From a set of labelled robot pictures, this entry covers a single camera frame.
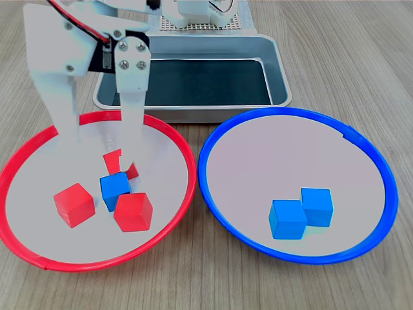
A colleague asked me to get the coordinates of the blue cube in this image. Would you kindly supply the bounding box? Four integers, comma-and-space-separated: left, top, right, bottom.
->
299, 187, 334, 228
268, 199, 308, 241
99, 171, 132, 213

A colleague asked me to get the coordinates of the black tray mat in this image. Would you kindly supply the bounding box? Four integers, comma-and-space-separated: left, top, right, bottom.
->
112, 57, 274, 107

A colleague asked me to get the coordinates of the red cube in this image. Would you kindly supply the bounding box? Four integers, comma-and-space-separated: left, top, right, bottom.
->
53, 182, 96, 229
113, 192, 154, 233
103, 148, 140, 181

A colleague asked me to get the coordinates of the red-rimmed white plate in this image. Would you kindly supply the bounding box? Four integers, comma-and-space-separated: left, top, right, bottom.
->
0, 109, 198, 273

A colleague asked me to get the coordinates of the steel tray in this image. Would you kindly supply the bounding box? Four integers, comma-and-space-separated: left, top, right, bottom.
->
92, 34, 293, 124

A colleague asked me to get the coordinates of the blue-rimmed white plate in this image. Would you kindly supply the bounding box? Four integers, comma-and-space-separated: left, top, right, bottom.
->
197, 107, 399, 266

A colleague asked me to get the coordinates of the red black motor cable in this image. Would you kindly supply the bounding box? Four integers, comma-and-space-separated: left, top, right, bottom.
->
47, 0, 111, 43

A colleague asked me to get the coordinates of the pale perforated base plate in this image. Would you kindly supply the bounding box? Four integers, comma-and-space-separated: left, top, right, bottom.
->
159, 8, 243, 33

